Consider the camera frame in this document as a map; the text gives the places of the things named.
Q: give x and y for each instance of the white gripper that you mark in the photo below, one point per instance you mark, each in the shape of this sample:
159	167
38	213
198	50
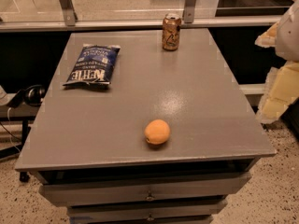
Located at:
290	33

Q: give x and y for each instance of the orange soda can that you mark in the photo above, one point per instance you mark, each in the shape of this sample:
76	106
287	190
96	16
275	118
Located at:
171	31

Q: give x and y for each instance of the orange fruit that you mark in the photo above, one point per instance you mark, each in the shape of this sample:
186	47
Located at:
157	132

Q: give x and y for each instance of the grey drawer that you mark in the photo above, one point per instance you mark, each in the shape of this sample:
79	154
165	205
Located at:
136	190
140	212

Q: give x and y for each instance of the blue Kettle chips bag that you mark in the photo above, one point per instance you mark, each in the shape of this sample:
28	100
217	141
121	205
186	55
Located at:
95	65

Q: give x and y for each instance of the top drawer knob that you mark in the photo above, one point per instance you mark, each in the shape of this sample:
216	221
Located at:
150	197

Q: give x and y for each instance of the drawer knob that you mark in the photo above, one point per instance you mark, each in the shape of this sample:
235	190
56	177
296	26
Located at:
150	197
150	218

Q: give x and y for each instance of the grey drawer cabinet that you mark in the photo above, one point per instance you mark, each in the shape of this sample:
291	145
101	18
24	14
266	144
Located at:
85	135

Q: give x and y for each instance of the black headphones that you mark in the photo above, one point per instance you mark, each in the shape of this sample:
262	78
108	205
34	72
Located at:
32	96

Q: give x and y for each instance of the top grey drawer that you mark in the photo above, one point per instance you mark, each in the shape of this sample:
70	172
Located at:
136	190

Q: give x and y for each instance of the black stand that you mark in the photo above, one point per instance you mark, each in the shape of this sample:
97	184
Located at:
15	149

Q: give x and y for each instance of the metal window rail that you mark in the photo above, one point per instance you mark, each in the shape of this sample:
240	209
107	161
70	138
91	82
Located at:
53	26

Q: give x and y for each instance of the right metal railing post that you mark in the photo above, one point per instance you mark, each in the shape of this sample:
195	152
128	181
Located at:
189	10

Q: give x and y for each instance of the metal railing post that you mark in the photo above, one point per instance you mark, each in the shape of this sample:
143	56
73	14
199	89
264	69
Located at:
189	10
70	16

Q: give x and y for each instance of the left metal railing post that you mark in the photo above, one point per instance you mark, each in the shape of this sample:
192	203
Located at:
70	16

